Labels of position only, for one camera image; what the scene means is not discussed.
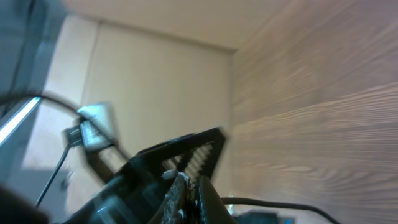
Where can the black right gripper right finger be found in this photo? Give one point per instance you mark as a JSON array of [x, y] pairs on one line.
[[212, 210]]

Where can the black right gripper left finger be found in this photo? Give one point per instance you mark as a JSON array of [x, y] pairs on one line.
[[173, 209]]

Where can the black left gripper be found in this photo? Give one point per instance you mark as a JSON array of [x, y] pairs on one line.
[[135, 193]]

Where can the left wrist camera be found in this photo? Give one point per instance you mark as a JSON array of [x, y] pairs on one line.
[[95, 129]]

